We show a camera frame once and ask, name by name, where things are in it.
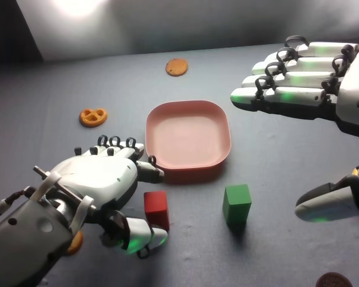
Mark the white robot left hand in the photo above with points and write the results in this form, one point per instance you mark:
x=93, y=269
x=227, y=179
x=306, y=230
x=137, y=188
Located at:
x=101, y=179

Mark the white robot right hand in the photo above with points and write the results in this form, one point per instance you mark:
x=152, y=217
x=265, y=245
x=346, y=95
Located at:
x=302, y=89

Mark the red block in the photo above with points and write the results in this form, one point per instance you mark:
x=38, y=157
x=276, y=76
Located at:
x=155, y=209

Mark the green block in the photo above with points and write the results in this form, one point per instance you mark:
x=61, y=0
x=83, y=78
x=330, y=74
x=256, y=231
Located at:
x=236, y=206

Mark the pink plastic plate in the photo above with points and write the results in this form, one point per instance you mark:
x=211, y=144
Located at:
x=185, y=137

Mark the orange toy pretzel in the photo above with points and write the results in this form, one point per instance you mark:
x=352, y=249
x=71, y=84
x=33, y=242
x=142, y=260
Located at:
x=86, y=121

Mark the beige round toy cookie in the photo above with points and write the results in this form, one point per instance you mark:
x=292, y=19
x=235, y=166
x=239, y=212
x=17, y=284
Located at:
x=76, y=243

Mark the round orange toy cookie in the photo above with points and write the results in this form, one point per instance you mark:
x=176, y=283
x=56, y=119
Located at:
x=176, y=67

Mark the grey table cloth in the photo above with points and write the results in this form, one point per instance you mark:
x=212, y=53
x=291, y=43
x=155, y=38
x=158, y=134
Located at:
x=272, y=254

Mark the brown chocolate toy cookie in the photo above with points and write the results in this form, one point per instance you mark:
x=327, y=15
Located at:
x=333, y=281

